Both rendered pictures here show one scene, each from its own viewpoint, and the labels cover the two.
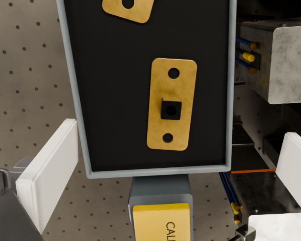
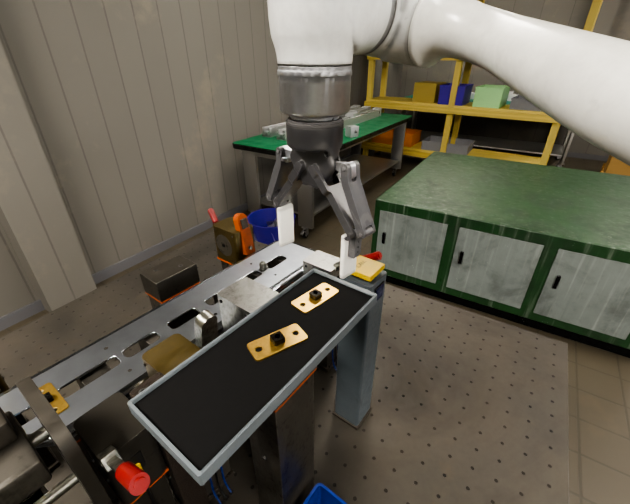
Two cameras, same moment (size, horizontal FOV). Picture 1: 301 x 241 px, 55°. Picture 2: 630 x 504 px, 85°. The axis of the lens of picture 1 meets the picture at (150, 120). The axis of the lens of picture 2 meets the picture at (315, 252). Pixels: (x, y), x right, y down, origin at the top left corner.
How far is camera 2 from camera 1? 0.42 m
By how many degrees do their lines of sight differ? 46
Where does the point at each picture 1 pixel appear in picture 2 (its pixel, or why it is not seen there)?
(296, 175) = (288, 231)
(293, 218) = (311, 261)
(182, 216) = not seen: hidden behind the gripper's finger
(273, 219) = (321, 265)
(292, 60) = (255, 300)
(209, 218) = not seen: hidden behind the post
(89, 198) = (468, 382)
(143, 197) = (364, 284)
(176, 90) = (307, 299)
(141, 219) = (369, 273)
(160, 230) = (364, 266)
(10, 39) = not seen: outside the picture
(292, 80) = (262, 294)
